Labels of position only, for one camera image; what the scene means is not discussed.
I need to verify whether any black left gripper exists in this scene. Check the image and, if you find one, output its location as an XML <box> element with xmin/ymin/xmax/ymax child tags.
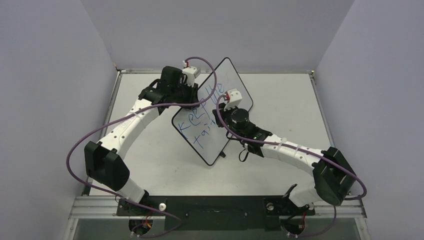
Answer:
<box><xmin>172</xmin><ymin>80</ymin><xmax>200</xmax><ymax>111</ymax></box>

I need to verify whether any black framed whiteboard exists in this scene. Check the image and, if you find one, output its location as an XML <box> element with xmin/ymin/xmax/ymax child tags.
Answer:
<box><xmin>171</xmin><ymin>57</ymin><xmax>254</xmax><ymax>166</ymax></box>

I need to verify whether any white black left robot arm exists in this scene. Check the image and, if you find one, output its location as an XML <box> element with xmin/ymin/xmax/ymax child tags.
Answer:
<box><xmin>84</xmin><ymin>66</ymin><xmax>201</xmax><ymax>215</ymax></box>

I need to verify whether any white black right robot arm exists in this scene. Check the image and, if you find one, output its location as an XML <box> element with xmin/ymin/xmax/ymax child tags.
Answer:
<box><xmin>212</xmin><ymin>103</ymin><xmax>355</xmax><ymax>214</ymax></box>

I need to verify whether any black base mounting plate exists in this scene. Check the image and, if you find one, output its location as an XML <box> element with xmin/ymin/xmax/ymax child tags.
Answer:
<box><xmin>116</xmin><ymin>195</ymin><xmax>316</xmax><ymax>232</ymax></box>

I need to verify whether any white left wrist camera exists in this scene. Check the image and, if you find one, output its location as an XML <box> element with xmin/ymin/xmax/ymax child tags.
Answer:
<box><xmin>182</xmin><ymin>60</ymin><xmax>201</xmax><ymax>87</ymax></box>

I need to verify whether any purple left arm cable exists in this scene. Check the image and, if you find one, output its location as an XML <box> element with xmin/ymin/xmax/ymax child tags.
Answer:
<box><xmin>66</xmin><ymin>55</ymin><xmax>218</xmax><ymax>239</ymax></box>

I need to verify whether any aluminium front frame rail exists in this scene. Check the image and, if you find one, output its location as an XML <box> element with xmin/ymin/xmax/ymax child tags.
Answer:
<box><xmin>68</xmin><ymin>196</ymin><xmax>146</xmax><ymax>220</ymax></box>

